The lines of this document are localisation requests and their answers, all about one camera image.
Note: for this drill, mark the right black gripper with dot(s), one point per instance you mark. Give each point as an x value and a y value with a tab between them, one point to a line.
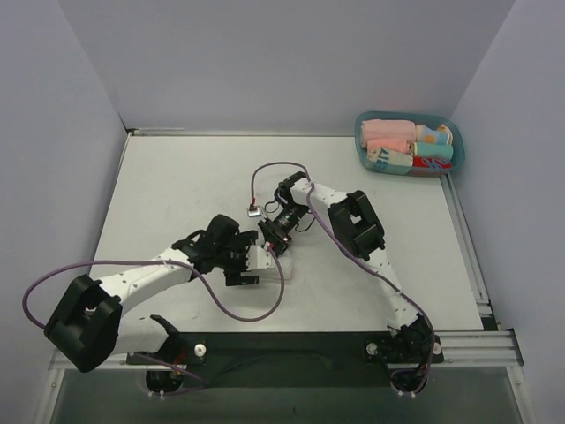
274	233

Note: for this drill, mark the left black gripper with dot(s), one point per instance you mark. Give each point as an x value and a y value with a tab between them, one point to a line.
241	259

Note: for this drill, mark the white towel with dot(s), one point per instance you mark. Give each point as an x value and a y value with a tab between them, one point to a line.
272	274

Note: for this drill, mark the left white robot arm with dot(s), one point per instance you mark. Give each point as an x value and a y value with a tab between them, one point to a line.
87	325

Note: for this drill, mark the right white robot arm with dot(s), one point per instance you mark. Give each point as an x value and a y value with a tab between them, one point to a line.
352	224

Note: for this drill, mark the patterned white-teal rolled towel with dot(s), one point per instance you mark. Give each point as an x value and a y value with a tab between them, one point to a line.
388	161

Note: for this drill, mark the pink rolled towel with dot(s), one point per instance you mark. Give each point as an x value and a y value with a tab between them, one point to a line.
381	128

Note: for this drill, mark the salmon rolled towel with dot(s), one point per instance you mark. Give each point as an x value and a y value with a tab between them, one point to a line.
396	144

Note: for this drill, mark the red patterned rolled towel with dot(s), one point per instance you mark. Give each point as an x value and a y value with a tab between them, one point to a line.
434	165

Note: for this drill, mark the teal rolled towel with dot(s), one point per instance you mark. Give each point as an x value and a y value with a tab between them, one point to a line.
434	151

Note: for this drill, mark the cartoon print rolled towel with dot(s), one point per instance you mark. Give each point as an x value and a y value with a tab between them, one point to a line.
440	136

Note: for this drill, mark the teal plastic basket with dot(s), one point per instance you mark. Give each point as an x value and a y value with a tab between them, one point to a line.
411	144

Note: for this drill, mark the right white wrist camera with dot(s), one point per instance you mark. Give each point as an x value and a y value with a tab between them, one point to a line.
254	212

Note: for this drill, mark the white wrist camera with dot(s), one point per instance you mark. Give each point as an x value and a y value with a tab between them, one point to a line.
254	212
258	258

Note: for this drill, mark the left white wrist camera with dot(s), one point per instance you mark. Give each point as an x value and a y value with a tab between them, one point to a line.
258	258

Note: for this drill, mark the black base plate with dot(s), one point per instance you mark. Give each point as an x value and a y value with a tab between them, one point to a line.
291	360

